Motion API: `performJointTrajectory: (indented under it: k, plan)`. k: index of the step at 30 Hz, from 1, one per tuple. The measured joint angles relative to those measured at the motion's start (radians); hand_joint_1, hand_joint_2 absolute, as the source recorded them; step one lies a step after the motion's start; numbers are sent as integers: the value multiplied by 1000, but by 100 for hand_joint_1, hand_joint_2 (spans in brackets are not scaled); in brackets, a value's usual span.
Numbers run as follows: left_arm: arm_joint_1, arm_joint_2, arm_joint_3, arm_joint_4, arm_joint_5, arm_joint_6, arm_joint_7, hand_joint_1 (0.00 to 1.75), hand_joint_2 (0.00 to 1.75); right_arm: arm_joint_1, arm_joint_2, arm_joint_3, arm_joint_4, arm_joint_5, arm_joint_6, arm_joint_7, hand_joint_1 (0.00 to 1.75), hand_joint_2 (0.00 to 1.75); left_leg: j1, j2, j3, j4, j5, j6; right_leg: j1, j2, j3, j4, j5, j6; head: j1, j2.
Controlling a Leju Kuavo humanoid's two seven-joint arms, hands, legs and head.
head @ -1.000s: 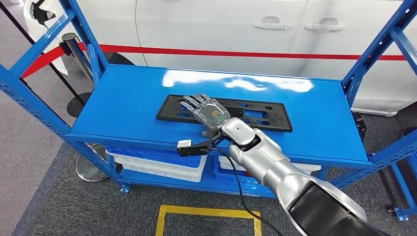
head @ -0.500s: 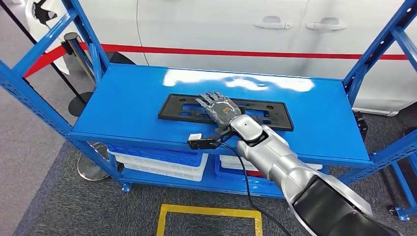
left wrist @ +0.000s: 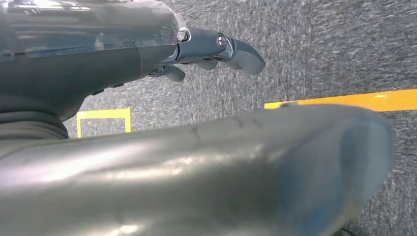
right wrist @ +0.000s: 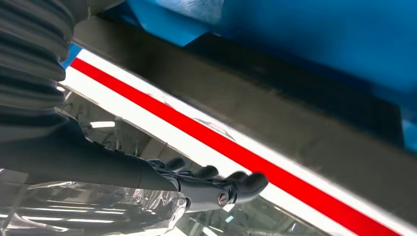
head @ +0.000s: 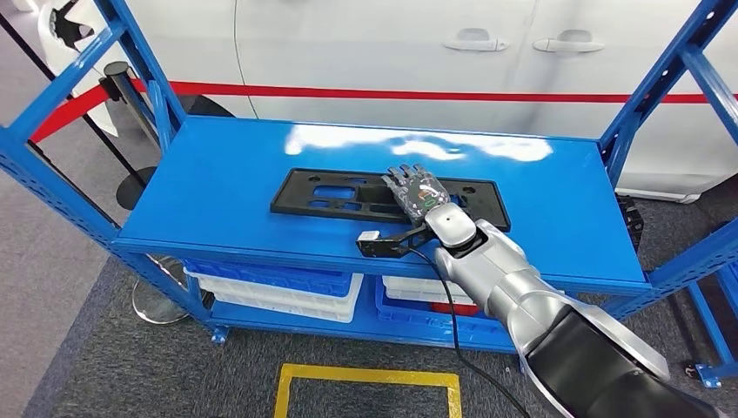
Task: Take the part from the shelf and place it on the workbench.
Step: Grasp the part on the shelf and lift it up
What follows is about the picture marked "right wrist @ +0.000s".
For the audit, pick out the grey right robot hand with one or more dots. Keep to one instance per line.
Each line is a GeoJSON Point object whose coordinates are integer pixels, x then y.
{"type": "Point", "coordinates": [81, 163]}

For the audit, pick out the white car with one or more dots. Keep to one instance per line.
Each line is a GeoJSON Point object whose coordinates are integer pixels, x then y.
{"type": "Point", "coordinates": [146, 125]}

